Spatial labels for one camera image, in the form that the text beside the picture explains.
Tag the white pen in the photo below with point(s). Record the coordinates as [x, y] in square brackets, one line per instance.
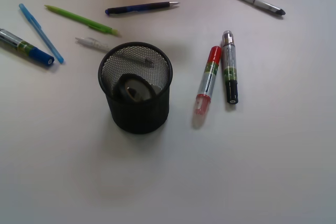
[93, 43]

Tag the large black tape roll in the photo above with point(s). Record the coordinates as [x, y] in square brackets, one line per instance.
[132, 88]

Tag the clear tape roll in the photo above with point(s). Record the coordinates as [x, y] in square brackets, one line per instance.
[156, 89]

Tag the green mechanical pencil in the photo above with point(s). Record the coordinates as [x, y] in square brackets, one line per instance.
[90, 23]

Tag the blue cap marker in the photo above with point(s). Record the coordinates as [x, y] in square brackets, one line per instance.
[26, 48]

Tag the silver pen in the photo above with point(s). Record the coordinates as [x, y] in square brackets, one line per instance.
[266, 7]

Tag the red cap marker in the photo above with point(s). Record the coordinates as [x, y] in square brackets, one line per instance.
[206, 87]

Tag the light blue pen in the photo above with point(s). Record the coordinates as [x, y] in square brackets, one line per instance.
[30, 18]

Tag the black cap marker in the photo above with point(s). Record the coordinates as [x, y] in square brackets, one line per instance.
[229, 67]

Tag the dark blue ballpoint pen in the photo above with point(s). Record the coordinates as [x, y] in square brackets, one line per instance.
[139, 8]

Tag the black mesh pen holder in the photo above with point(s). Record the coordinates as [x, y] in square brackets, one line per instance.
[154, 66]

